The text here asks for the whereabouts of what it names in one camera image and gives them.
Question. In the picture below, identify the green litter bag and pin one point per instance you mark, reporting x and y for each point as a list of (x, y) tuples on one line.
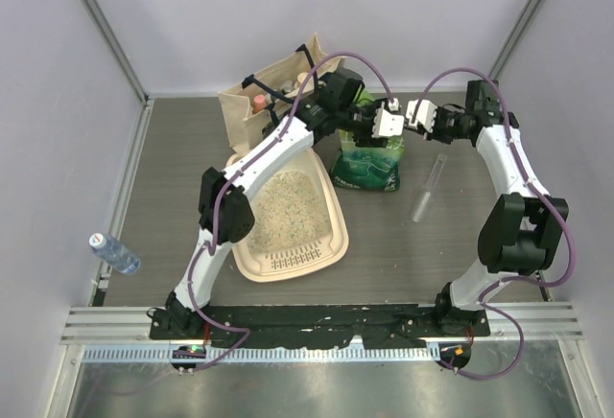
[(369, 169)]

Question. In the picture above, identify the cat litter pile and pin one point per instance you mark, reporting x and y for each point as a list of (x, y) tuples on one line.
[(288, 212)]

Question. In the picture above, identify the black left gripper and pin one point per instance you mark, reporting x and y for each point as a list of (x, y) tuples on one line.
[(367, 140)]

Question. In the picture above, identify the clear plastic scoop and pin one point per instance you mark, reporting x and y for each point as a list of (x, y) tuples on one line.
[(425, 195)]

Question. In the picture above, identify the beige capped bottle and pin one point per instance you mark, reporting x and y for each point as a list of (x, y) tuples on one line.
[(302, 77)]

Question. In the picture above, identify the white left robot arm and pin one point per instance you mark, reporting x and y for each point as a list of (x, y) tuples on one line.
[(323, 104)]

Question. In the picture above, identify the pink capped bottle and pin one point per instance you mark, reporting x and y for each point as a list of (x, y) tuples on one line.
[(259, 103)]

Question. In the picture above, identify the beige canvas tote bag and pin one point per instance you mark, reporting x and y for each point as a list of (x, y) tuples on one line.
[(244, 129)]

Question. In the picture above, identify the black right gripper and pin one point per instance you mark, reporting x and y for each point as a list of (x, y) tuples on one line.
[(434, 135)]

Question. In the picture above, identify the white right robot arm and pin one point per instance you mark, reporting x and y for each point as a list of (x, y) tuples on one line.
[(521, 235)]

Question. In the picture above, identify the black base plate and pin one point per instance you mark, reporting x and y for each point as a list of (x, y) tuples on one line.
[(320, 327)]

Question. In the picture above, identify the perforated cable duct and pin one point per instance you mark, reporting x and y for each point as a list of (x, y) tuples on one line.
[(354, 352)]

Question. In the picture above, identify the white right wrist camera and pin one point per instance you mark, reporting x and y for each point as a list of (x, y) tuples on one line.
[(420, 117)]

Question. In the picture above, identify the clear water bottle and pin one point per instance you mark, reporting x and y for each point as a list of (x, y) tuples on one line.
[(114, 253)]

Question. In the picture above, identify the cream plastic litter box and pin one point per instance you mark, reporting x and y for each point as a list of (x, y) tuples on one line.
[(302, 259)]

